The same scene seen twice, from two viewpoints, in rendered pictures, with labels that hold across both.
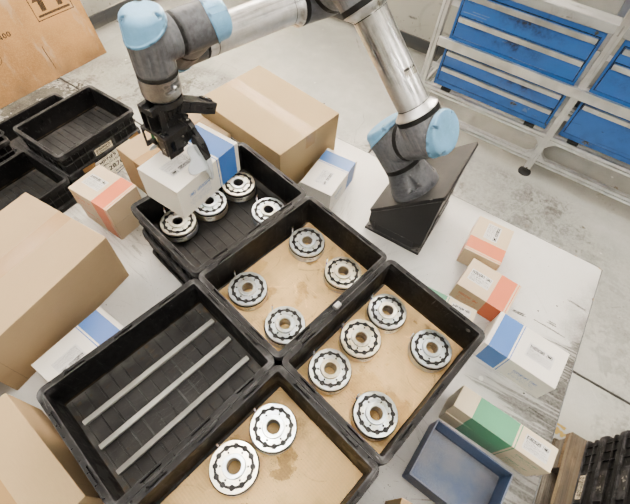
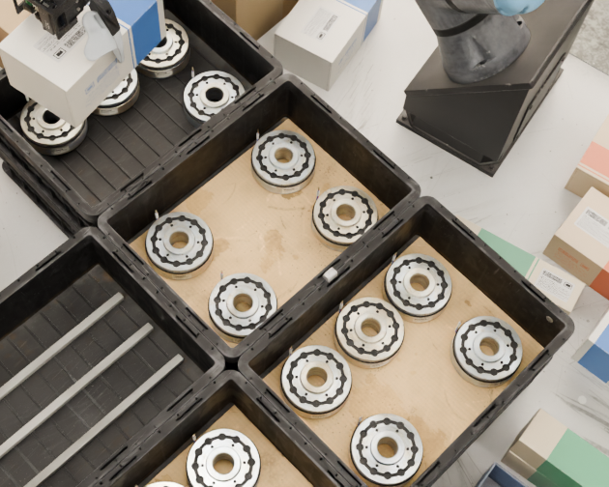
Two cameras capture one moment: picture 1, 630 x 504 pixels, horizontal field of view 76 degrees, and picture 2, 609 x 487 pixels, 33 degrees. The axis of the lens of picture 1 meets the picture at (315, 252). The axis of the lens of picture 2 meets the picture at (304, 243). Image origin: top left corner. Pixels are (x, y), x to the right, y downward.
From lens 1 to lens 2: 48 cm
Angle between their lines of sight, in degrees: 8
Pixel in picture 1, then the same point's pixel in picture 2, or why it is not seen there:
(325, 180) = (322, 30)
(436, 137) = not seen: outside the picture
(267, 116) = not seen: outside the picture
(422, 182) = (496, 50)
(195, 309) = (90, 275)
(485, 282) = (606, 233)
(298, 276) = (267, 219)
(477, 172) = not seen: outside the picture
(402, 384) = (436, 405)
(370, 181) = (413, 26)
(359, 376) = (365, 390)
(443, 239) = (544, 146)
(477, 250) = (599, 172)
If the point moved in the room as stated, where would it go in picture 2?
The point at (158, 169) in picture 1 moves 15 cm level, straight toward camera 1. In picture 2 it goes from (33, 47) to (68, 137)
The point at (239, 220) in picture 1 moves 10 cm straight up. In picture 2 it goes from (160, 113) to (157, 78)
